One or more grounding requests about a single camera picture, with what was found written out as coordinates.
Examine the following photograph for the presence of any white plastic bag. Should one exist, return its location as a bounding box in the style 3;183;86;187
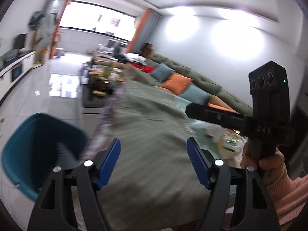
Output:
192;124;243;160

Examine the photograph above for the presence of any pink sleeve right forearm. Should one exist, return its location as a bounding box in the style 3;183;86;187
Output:
267;166;308;226

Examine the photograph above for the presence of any teal plastic trash bin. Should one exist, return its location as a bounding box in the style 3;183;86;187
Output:
2;113;88;201

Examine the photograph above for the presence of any right hand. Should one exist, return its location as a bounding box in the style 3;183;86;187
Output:
240;143;285;185

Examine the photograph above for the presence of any patterned green tablecloth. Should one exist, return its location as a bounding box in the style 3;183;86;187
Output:
79;81;219;230

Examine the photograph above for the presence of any green brown sectional sofa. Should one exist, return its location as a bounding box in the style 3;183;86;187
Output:
127;53;253;116

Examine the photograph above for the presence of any orange cushion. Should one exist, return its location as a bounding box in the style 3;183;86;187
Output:
161;73;193;95

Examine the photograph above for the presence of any cluttered coffee table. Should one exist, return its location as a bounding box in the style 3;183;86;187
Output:
80;56;134;115

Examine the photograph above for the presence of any blue cushion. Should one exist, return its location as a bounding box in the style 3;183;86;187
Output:
150;64;175;83

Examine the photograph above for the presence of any white office chair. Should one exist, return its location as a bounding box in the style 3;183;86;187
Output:
98;39;120;55

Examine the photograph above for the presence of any white black TV cabinet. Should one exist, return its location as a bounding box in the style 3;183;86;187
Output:
0;51;35;104

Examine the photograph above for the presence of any black monitor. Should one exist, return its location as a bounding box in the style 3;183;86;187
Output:
14;33;27;51

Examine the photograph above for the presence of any white standing air conditioner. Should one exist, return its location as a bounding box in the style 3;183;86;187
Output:
35;0;65;63

